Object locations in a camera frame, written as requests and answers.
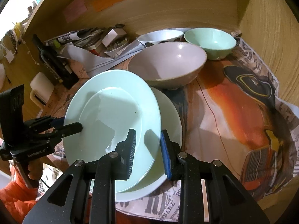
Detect pile of magazines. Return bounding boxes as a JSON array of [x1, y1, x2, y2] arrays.
[[44, 27, 110, 49]]

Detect pink sticky note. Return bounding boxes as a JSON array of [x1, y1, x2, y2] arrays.
[[63, 0, 88, 24]]

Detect pale folded paper sheet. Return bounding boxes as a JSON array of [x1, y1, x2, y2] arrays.
[[57, 43, 146, 77]]

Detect white charger cable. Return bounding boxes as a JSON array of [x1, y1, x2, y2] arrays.
[[13, 23, 41, 67]]

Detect small white carton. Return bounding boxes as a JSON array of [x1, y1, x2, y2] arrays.
[[101, 28, 127, 47]]

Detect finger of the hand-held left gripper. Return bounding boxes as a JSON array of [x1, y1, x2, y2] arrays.
[[28, 115, 66, 128], [50, 122, 84, 139]]

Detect person's left hand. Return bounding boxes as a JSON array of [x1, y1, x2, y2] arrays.
[[27, 160, 45, 181]]

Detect mint green bowl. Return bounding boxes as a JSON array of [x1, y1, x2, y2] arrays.
[[184, 27, 237, 60]]

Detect brown patterned headband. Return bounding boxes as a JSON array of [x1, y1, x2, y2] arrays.
[[5, 29, 19, 49]]

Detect lilac bowl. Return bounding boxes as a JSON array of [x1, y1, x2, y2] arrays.
[[127, 41, 208, 89]]

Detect white black-dotted bowl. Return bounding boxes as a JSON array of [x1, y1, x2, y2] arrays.
[[137, 29, 184, 48]]

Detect mint green plate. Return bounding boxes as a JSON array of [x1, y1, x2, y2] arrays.
[[62, 69, 162, 193]]

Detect dark wine bottle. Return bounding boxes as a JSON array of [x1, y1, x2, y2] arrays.
[[31, 34, 78, 89]]

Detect wooden shelf board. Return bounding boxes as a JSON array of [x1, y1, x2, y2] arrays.
[[22, 0, 66, 36]]

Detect small bowl of trinkets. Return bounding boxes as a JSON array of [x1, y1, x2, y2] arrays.
[[104, 38, 131, 52]]

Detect white plate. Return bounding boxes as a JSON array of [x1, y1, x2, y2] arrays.
[[114, 86, 183, 202]]

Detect white power adapter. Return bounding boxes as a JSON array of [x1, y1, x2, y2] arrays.
[[3, 50, 15, 64]]

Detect person's left forearm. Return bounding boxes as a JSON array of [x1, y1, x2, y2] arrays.
[[0, 162, 47, 224]]

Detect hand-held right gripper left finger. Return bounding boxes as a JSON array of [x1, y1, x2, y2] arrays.
[[22, 128, 137, 224]]

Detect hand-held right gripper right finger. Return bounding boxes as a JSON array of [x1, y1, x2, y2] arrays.
[[160, 129, 271, 224]]

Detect pale pink mug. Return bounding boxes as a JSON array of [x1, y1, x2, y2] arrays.
[[30, 72, 55, 109]]

